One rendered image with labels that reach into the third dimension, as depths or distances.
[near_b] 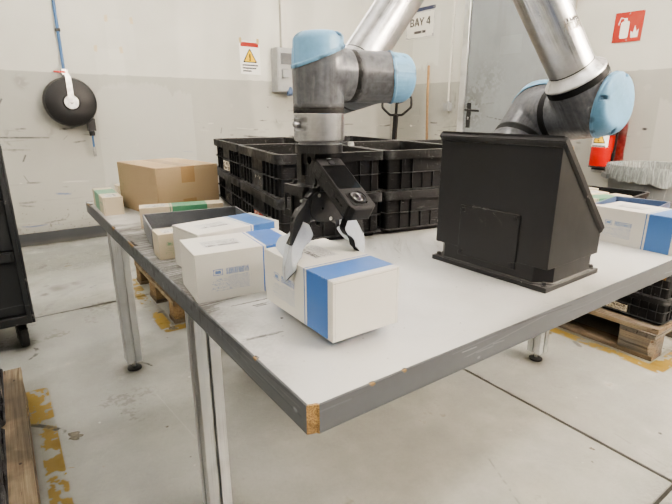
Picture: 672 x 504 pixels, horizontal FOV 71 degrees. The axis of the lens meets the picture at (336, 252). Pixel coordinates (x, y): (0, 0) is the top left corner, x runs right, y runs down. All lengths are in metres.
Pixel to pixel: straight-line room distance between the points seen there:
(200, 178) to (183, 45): 3.09
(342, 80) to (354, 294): 0.30
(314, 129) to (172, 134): 3.93
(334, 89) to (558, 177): 0.44
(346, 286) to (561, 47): 0.62
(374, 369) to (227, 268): 0.36
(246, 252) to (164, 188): 0.77
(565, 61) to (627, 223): 0.52
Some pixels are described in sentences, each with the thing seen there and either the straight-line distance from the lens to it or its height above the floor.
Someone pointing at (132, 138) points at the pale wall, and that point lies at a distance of 4.51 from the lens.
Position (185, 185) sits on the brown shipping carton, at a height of 0.80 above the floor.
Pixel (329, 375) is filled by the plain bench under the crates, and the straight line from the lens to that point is 0.63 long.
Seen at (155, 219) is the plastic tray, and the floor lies 0.73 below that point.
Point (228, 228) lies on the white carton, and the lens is 1.03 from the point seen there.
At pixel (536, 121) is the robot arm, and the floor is 1.01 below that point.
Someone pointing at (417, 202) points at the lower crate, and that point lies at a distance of 1.36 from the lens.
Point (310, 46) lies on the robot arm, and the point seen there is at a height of 1.11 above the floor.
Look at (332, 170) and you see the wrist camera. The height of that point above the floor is 0.95.
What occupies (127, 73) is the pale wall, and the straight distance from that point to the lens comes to 4.52.
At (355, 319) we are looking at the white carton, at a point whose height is 0.74.
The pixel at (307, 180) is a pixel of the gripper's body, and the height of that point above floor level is 0.93.
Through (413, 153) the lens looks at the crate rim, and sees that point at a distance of 1.32.
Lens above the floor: 1.03
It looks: 16 degrees down
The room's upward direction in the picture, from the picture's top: straight up
